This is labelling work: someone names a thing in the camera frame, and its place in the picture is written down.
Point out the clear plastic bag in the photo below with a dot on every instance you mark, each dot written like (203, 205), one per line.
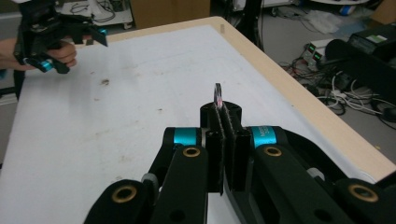
(323, 21)

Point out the white bench power supply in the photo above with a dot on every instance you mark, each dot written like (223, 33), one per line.
(311, 48)
(318, 56)

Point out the white round table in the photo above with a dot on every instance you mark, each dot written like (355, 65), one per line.
(339, 1)

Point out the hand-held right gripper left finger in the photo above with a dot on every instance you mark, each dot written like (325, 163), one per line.
(214, 149)

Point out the black metal frame post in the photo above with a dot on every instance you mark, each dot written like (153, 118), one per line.
(252, 21)

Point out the blue tape roll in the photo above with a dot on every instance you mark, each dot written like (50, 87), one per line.
(346, 10)

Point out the black computer tower green sticker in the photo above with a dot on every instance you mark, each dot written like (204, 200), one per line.
(361, 43)

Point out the brown wooden cabinet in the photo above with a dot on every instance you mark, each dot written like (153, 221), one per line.
(386, 11)

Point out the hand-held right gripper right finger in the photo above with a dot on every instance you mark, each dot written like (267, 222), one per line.
(236, 149)

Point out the plain brown box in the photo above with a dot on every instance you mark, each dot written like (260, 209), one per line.
(171, 12)

